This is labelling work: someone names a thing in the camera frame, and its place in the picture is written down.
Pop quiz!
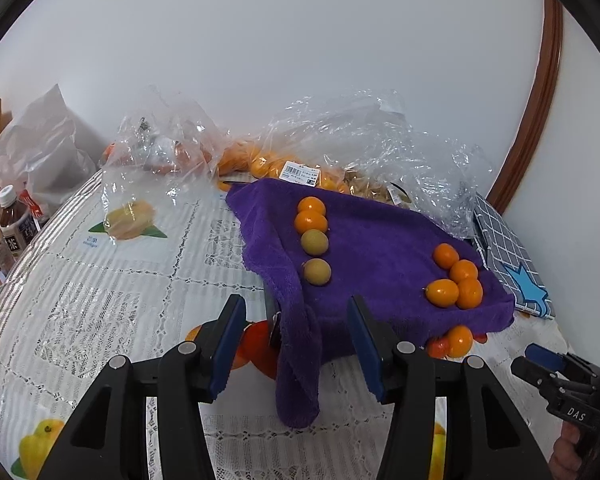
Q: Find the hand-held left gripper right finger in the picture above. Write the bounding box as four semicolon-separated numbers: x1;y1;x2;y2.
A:
346;295;553;480

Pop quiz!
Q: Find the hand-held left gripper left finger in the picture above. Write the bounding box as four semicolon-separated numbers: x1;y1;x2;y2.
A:
35;294;247;480

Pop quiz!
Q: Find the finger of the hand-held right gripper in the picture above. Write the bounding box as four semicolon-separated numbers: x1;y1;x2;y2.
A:
525;343;600;386
511;356;568;401

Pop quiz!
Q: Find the orange kumquat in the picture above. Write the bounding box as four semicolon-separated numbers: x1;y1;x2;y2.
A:
298;196;327;217
449;259;479;283
456;278;484;310
425;279;460;307
294;211;329;236
433;243;460;269
445;325;475;359

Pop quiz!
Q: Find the yellow-brown longan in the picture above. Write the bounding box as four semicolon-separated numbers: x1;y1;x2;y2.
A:
303;258;332;288
300;229;329;257

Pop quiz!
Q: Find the pile of brown longans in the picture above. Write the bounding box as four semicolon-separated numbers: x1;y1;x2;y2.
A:
345;170;416;208

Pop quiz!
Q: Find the clear plastic longan bag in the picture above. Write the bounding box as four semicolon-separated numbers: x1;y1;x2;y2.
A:
345;125;496;241

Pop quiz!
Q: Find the pile of kumquats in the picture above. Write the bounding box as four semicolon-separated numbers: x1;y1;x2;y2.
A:
219;140;351;193

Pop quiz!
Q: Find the clear plastic kumquat bag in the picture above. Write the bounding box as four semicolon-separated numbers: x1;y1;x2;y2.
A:
215;92;411;196

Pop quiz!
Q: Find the person's right hand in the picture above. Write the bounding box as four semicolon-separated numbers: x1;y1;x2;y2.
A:
550;422;588;480

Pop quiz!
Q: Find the purple towel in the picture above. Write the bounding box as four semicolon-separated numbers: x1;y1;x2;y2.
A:
225;178;516;428

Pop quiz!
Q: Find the grey checked pouch, blue star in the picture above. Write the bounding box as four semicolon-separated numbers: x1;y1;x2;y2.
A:
472;192;553;320

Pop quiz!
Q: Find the crumpled clear plastic bag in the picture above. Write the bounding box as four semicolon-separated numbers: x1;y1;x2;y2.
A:
100;85;231;243

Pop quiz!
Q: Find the dark-label bottle, white cap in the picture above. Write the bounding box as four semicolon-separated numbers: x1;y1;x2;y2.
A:
0;185;38;261

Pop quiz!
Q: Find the red-label bottle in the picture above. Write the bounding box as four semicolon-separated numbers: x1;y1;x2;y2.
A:
19;189;51;228

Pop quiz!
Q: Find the white plastic bag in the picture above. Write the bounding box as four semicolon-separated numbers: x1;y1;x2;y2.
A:
0;84;98;211

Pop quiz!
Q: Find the brown wooden door frame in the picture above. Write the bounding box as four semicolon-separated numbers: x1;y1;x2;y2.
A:
485;0;565;213

